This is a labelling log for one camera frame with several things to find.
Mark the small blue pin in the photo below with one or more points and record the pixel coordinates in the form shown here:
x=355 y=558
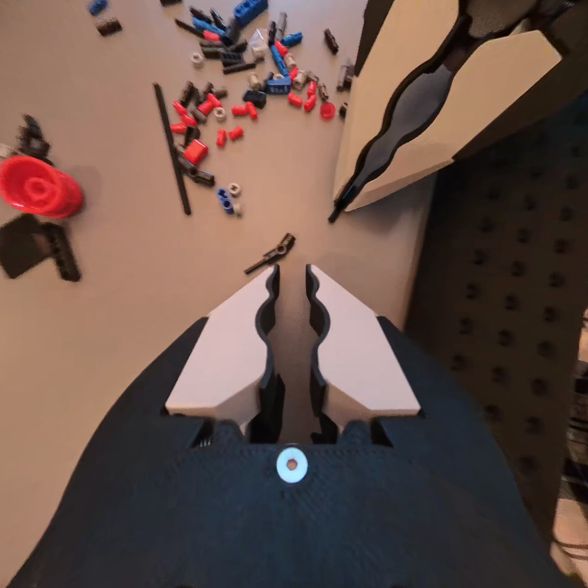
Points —
x=97 y=5

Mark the red wheel rim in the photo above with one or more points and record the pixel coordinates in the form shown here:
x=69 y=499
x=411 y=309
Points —
x=41 y=186

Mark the black axle connector piece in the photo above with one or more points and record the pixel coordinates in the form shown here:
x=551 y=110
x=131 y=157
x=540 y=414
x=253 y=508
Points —
x=275 y=250

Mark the black flat square panel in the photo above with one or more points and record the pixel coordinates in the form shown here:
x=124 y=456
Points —
x=20 y=246

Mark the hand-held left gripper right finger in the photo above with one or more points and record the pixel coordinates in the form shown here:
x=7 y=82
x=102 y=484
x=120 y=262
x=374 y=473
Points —
x=363 y=367

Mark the small black connector piece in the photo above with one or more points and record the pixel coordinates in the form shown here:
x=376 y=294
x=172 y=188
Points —
x=33 y=138

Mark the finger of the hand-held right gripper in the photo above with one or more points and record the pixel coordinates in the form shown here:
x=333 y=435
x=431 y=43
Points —
x=482 y=101
x=404 y=41

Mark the long black axle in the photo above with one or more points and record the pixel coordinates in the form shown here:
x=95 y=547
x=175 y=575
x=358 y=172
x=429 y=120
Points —
x=172 y=147

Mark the grey desk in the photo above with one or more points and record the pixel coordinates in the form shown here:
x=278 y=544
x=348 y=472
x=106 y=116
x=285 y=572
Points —
x=115 y=344

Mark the small black pin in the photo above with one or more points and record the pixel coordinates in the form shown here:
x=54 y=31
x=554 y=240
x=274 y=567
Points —
x=109 y=27

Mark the pile of small building pieces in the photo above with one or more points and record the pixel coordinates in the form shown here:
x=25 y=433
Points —
x=197 y=151

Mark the short black beam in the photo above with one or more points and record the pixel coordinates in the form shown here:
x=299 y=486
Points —
x=62 y=252

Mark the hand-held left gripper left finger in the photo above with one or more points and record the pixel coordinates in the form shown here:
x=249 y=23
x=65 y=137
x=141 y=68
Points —
x=220 y=363

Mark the small grey bush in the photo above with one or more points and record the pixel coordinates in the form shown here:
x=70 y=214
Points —
x=5 y=149

